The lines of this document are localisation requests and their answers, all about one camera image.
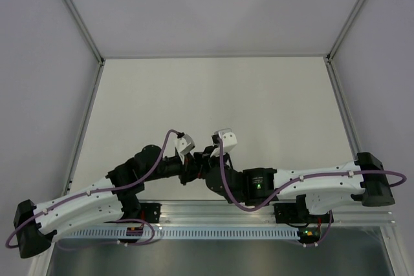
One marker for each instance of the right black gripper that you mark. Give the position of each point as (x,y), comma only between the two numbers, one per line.
(204,160)

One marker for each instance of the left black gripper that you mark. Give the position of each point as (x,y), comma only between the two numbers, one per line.
(187,170)

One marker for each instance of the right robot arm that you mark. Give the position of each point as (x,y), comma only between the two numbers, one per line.
(313,192)

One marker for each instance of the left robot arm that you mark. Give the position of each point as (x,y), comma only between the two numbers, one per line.
(111,199)

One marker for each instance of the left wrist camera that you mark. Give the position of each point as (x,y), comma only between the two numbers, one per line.
(184,142)

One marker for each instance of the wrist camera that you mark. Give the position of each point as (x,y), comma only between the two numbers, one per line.
(228,139)
(184,142)

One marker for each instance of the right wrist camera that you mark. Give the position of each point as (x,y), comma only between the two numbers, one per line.
(228,139)

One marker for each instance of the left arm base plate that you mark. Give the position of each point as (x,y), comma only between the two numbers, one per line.
(150,212)

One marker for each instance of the aluminium mounting rail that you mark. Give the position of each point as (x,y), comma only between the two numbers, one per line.
(216,212)

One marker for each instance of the white slotted cable duct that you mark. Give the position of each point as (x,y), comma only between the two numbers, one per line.
(187,233)

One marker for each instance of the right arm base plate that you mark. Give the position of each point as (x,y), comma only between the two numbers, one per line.
(293,213)

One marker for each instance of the left aluminium frame post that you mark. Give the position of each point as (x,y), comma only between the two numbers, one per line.
(99,63)

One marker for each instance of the aluminium frame post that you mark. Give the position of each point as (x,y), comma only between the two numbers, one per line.
(99,63)
(334,77)

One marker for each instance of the right aluminium frame post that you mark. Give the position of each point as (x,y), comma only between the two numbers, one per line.
(334,77)

